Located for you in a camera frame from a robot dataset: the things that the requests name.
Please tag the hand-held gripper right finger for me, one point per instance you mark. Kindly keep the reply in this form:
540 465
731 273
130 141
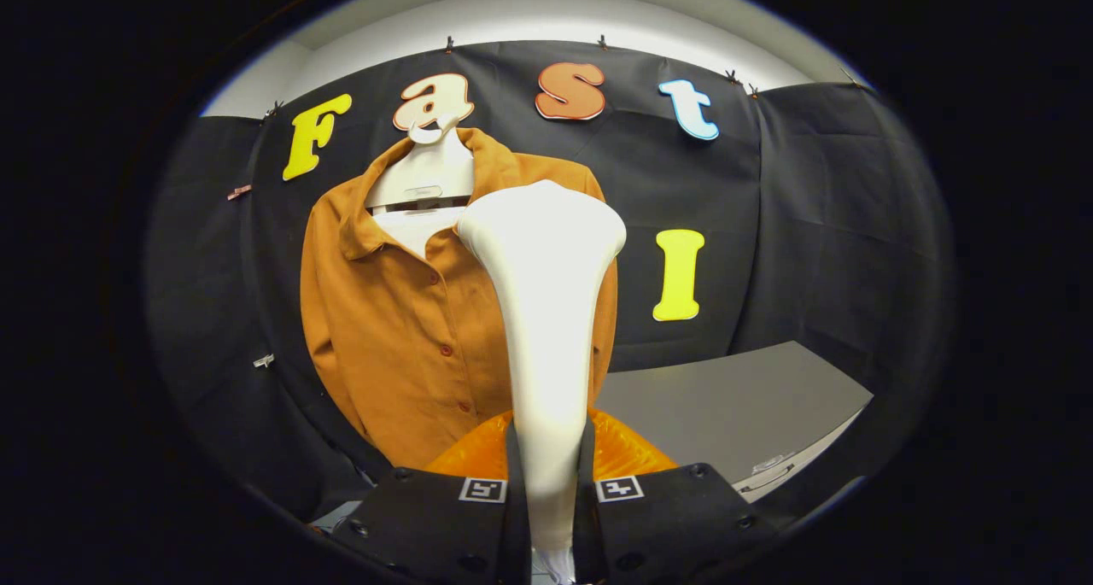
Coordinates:
584 534

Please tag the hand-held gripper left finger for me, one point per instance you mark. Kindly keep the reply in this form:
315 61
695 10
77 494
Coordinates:
517 534

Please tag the white garment steamer head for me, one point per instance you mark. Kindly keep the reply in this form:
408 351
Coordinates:
546 312

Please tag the orange-brown button shirt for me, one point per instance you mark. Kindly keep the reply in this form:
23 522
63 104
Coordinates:
384 329

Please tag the white clothes hanger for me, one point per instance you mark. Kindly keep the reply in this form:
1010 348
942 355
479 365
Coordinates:
427 171

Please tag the grey drawer cabinet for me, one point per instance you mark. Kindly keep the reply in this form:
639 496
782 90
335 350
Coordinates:
726 406

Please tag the white cloth clip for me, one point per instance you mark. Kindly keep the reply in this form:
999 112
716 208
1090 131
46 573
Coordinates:
264 360

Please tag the black backdrop cloth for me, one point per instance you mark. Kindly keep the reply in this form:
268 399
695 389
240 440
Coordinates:
811 226

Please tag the red cloth clip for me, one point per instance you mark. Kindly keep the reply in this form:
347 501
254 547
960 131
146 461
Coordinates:
239 192

